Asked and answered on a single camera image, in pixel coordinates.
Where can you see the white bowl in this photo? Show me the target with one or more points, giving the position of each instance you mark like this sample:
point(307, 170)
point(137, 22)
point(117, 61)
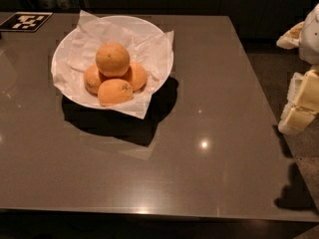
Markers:
point(156, 60)

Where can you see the orange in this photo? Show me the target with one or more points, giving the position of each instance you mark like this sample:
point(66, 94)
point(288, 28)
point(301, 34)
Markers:
point(114, 91)
point(93, 78)
point(113, 59)
point(136, 76)

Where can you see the black white fiducial marker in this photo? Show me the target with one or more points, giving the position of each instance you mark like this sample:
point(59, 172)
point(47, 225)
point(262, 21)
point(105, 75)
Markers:
point(25, 21)

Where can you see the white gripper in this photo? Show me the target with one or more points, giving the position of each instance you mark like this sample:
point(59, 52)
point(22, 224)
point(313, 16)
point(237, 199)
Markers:
point(310, 39)

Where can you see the white paper liner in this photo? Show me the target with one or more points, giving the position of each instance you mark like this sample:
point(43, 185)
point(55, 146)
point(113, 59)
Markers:
point(146, 47)

